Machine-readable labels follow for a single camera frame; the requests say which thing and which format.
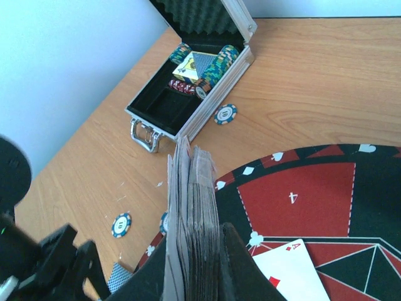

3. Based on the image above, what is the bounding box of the boxed playing card deck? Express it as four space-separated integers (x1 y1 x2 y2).
172 51 217 83

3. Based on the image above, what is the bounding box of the right poker chip row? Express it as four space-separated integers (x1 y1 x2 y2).
195 45 239 99

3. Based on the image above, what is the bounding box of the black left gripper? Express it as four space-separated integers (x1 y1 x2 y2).
1 224 110 300

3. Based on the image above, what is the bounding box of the red dice row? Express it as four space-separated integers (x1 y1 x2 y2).
168 79 195 95

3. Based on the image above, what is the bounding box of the ace of diamonds card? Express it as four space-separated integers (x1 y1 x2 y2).
253 239 330 300

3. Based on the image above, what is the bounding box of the left poker chip row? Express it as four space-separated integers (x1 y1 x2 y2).
169 43 192 65

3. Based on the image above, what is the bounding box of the round red black poker mat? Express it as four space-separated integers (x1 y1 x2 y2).
134 143 401 301

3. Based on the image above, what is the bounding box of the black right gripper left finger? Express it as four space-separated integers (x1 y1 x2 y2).
107 238 168 301

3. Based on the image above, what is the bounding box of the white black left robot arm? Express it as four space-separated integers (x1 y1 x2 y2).
1 138 111 300

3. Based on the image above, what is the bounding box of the poker chip stack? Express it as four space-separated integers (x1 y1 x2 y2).
159 211 169 236

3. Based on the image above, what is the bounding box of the blue patterned playing card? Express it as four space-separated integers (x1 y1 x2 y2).
108 262 133 294

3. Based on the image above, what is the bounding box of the poker chip row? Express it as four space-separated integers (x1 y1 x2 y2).
195 45 239 99
169 43 192 65

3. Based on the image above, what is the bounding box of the grey card deck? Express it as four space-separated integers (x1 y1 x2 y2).
162 136 220 300

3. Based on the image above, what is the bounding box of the aluminium poker chip case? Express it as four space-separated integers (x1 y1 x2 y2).
125 0 257 153

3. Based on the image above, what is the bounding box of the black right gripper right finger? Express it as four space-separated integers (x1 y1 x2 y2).
219 223 285 300

